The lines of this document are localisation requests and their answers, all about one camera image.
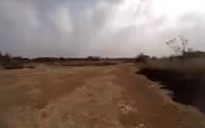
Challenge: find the bare thin tree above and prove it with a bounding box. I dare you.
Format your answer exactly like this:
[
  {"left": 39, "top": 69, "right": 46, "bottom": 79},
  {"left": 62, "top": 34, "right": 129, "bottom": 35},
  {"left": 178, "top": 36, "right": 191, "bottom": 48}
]
[{"left": 165, "top": 34, "right": 191, "bottom": 56}]

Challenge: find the dark ditch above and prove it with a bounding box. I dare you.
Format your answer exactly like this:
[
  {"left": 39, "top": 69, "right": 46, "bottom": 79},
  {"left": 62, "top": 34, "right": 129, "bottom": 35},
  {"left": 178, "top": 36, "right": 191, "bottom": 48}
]
[{"left": 135, "top": 66, "right": 205, "bottom": 116}]

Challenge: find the small dark bush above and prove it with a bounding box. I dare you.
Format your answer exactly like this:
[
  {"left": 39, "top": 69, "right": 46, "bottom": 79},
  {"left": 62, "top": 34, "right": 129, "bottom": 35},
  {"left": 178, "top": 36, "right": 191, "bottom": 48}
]
[{"left": 135, "top": 53, "right": 151, "bottom": 65}]

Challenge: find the reddish brown dirt road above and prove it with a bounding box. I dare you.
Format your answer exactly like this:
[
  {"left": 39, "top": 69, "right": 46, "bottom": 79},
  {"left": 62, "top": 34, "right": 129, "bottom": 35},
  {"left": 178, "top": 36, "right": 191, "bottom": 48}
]
[{"left": 0, "top": 63, "right": 205, "bottom": 128}]

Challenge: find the dry grass ground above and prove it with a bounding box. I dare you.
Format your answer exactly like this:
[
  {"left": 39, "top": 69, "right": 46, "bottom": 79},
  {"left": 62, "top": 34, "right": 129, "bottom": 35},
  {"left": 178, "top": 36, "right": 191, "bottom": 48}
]
[{"left": 144, "top": 50, "right": 205, "bottom": 73}]

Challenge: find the distant line of bushes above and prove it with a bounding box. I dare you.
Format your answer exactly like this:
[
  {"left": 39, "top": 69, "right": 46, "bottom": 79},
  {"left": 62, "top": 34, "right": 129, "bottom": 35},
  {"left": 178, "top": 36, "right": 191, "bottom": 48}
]
[{"left": 9, "top": 55, "right": 138, "bottom": 67}]

